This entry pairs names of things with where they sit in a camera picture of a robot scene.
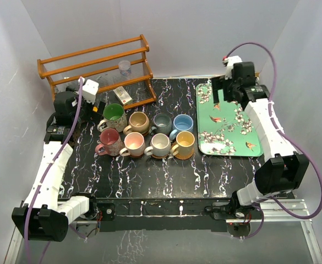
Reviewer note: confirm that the green inside mug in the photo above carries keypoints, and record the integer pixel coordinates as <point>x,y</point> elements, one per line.
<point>114,116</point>

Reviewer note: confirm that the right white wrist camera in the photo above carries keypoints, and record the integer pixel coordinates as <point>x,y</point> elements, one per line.
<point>229,62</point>

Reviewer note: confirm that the woven rattan coaster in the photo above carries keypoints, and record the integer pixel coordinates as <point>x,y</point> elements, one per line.
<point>159,157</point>
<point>180,157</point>

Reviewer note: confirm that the brown stoneware mug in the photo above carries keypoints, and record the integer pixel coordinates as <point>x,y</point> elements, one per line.
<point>138,122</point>

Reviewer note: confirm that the pink halloween mug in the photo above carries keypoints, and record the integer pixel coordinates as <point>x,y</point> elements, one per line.
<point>110,143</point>

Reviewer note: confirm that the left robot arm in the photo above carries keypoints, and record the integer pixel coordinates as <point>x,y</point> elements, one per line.
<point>41,217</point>

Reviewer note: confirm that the yellow mug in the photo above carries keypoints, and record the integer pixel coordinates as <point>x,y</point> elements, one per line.
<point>184,144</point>

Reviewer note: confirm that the pale pink mug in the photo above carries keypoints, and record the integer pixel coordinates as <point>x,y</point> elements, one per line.
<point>134,145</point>

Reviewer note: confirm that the clear plastic cup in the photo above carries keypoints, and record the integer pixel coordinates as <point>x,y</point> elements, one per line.
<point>125,67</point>

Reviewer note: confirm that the white cream mug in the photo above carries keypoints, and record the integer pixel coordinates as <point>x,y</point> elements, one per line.
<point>160,145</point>

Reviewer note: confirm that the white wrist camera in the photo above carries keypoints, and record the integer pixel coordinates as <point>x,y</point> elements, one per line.
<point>89,90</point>
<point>229,62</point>

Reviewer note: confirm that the white green small box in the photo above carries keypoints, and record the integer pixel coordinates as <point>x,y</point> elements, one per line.
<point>123,96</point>

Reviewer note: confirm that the blue mug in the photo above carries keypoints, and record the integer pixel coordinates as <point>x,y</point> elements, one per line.
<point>181,122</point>

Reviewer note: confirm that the grey mug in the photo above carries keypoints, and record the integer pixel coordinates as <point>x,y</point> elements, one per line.
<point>161,123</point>

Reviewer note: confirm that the green floral tray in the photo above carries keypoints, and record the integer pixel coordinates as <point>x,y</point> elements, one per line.
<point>223,128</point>

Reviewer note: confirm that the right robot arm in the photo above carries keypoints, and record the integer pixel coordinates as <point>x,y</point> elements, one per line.
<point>284,167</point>

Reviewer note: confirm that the orange wooden shelf rack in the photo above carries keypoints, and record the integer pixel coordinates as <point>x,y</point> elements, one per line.
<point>100,64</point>

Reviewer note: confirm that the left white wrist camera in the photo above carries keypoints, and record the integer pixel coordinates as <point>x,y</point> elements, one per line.
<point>89,90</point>

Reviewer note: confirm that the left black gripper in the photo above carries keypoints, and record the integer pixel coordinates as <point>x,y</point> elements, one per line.
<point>92,116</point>

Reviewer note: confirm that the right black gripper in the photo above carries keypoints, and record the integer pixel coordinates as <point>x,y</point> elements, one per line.
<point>218,83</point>

